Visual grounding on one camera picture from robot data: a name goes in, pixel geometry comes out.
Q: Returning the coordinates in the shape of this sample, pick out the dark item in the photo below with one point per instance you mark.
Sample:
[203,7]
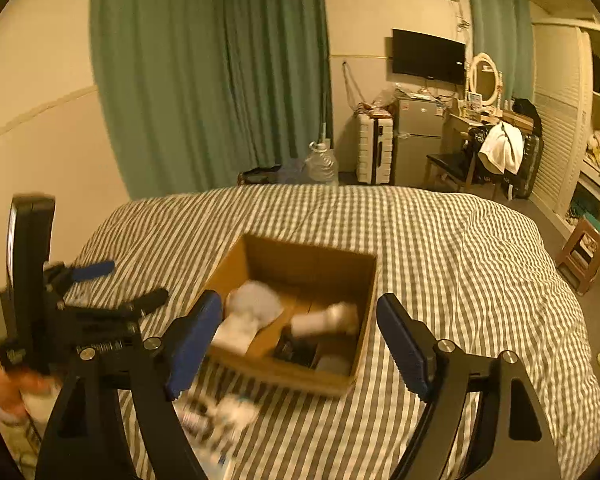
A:
[297,350]

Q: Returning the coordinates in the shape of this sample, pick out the dark wooden chair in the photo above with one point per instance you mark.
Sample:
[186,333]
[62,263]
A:
[447,165]

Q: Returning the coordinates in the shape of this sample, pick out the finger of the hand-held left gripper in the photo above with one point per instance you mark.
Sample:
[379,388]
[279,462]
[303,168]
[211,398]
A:
[95,270]
[140,302]

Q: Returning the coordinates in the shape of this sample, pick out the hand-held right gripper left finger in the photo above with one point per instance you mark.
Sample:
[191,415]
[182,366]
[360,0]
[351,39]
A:
[195,347]

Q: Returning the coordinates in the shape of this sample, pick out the clear water jug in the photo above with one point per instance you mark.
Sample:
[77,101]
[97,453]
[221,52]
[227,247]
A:
[321,167]

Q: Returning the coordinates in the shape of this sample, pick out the small wooden stool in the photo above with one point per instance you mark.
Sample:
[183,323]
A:
[582,255]

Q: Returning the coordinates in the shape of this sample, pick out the white packet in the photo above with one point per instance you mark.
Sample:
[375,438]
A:
[230,415]

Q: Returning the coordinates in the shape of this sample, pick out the wooden dressing desk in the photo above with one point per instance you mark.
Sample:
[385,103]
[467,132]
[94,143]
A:
[460,127]

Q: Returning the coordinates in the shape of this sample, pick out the white louvered wardrobe door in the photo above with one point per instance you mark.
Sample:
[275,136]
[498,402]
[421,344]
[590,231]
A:
[560,120]

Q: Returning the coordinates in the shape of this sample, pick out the white cloth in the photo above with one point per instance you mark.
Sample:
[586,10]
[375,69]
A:
[235,335]

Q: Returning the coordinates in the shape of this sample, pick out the black wall television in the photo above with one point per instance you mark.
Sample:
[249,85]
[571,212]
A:
[427,55]

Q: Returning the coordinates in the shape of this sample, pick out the wide green curtain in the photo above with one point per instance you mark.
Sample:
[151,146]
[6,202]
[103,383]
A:
[205,75]

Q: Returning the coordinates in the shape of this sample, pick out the black floor bag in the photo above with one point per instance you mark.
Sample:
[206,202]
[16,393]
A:
[260,175]

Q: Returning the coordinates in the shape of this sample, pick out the white suitcase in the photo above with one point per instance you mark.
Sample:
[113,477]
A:
[372,150]

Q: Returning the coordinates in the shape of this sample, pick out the person's left hand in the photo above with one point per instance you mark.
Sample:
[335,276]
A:
[2,385]

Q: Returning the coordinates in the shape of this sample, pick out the white garment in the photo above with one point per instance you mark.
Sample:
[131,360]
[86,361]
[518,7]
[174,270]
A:
[502,147]

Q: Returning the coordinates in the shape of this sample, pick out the silver small fridge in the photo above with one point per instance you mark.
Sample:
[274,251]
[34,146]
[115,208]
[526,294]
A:
[420,145]

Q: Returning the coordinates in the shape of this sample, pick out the brown cardboard box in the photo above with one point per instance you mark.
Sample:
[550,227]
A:
[285,375]

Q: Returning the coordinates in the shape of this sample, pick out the round vanity mirror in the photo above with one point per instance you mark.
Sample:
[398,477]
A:
[484,79]

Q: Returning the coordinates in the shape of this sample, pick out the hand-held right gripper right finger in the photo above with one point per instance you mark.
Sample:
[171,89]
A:
[405,352]

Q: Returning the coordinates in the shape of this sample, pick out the striped bed blanket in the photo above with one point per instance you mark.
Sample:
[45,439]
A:
[455,270]

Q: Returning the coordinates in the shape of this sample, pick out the white sock roll in box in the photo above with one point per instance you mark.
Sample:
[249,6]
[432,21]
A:
[320,321]

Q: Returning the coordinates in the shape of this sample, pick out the narrow green curtain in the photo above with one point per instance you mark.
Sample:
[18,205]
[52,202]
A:
[500,35]

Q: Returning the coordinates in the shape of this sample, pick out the white fluffy item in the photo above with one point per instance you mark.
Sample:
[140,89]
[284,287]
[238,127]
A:
[255,302]

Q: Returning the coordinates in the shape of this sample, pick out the black suitcase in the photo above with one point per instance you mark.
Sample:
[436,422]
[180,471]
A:
[527,165]

